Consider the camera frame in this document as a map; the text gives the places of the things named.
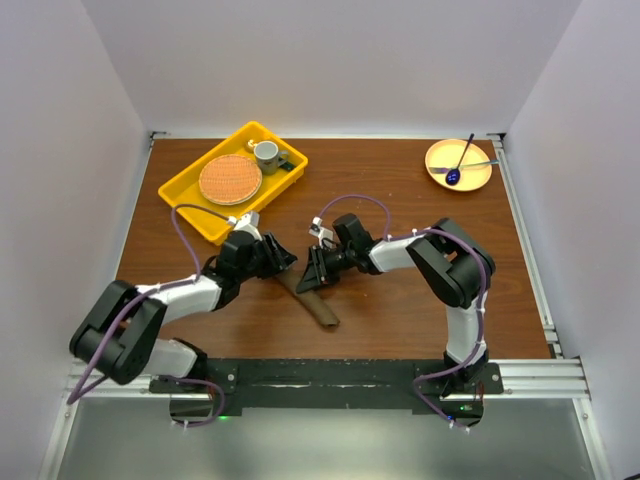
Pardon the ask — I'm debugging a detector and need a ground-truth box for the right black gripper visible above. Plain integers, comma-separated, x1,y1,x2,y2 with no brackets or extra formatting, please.
298,245,355,296

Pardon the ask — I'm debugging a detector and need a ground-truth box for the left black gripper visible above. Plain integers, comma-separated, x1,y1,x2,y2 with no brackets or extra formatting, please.
236,231,296,283

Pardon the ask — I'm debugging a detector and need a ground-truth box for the brown cloth napkin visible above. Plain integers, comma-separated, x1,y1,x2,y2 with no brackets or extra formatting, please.
275,269,340,329

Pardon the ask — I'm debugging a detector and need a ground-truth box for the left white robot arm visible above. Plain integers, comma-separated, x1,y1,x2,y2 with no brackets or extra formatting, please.
69,231,297,392

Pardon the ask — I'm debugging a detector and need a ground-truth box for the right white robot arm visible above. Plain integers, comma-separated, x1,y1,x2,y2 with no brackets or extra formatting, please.
296,213,496,393

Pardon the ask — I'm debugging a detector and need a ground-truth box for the yellow plastic tray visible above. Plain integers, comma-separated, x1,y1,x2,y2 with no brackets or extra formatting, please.
158,121,308,245

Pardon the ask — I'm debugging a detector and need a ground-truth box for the small green object in tray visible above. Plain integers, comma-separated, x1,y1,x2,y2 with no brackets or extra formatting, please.
279,161,295,172

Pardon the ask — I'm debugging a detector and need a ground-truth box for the orange woven coaster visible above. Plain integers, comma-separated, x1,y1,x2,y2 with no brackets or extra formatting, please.
198,154,263,205

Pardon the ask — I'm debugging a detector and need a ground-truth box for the grey ceramic mug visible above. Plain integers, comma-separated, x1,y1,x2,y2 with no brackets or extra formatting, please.
253,140,289,175

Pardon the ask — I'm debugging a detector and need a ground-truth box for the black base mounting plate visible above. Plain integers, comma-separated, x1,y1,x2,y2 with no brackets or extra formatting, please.
150,358,504,426

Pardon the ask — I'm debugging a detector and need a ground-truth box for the iridescent fork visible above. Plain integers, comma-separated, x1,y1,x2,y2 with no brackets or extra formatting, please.
427,159,499,174

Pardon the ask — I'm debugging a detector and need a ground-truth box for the purple iridescent spoon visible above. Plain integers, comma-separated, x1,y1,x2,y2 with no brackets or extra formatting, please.
445,133,475,186

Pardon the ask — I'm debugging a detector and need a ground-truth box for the yellow round plate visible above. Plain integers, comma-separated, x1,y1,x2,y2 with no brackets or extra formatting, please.
424,139,497,192

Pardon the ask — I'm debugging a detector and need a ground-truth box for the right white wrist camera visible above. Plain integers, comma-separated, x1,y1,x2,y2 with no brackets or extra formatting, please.
308,216,334,246

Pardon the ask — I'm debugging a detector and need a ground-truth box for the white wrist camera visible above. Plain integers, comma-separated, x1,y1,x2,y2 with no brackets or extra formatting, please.
226,211,262,240
308,216,334,246

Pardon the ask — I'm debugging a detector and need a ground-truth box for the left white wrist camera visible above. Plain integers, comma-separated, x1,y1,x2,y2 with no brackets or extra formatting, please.
226,211,262,240

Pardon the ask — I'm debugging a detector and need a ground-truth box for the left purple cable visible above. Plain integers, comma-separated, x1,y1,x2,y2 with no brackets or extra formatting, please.
66,203,236,429

